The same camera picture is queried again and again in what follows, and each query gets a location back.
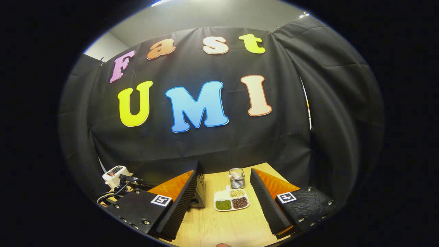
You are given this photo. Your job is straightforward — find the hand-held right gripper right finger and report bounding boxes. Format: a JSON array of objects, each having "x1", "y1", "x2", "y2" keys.
[{"x1": 250, "y1": 168, "x2": 338, "y2": 239}]

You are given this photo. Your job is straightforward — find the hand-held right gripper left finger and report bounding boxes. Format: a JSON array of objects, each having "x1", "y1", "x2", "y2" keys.
[{"x1": 106, "y1": 170, "x2": 198, "y2": 241}]

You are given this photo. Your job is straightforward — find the black electric oven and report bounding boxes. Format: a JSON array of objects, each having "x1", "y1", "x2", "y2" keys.
[{"x1": 137, "y1": 160, "x2": 206, "y2": 209}]

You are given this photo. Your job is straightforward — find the white divided tray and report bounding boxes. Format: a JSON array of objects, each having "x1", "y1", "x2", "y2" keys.
[{"x1": 213, "y1": 185, "x2": 250, "y2": 212}]

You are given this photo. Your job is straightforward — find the white countertop appliance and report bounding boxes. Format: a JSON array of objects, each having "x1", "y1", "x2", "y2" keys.
[{"x1": 102, "y1": 166, "x2": 133, "y2": 190}]

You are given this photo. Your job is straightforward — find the black backdrop cloth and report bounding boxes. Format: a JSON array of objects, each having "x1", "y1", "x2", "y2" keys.
[{"x1": 58, "y1": 15, "x2": 384, "y2": 206}]

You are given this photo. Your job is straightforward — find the metal wire holder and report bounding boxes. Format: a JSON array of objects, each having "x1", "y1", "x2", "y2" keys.
[{"x1": 228, "y1": 168, "x2": 246, "y2": 189}]

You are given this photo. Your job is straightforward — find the black power cable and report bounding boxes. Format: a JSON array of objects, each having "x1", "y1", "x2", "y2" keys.
[{"x1": 97, "y1": 174, "x2": 149, "y2": 204}]

